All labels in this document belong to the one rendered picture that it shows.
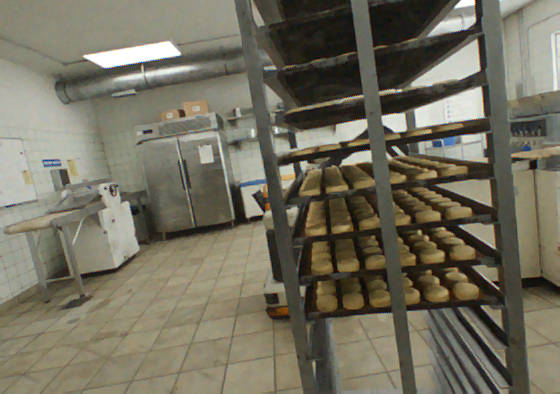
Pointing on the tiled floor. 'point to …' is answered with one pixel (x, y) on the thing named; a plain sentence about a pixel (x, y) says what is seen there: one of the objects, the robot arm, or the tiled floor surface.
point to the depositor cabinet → (548, 223)
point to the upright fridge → (187, 173)
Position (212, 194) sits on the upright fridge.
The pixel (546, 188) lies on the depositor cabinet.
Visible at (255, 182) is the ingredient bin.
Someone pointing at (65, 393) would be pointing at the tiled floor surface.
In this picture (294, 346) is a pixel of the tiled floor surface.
